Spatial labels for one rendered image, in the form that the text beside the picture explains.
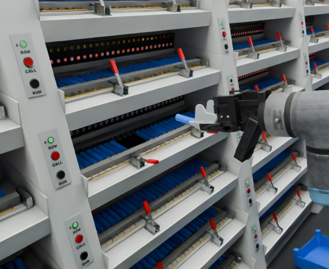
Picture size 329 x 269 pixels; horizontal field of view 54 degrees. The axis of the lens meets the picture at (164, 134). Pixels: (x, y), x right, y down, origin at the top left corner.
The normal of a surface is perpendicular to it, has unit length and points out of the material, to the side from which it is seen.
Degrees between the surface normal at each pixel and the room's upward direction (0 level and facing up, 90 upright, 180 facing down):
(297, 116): 79
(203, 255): 22
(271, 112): 72
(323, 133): 88
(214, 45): 90
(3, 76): 90
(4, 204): 112
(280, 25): 90
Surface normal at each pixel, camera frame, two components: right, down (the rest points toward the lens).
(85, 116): 0.73, 0.36
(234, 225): 0.08, -0.88
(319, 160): -0.81, 0.25
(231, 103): -0.67, 0.29
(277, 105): -0.65, -0.32
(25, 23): 0.71, 0.00
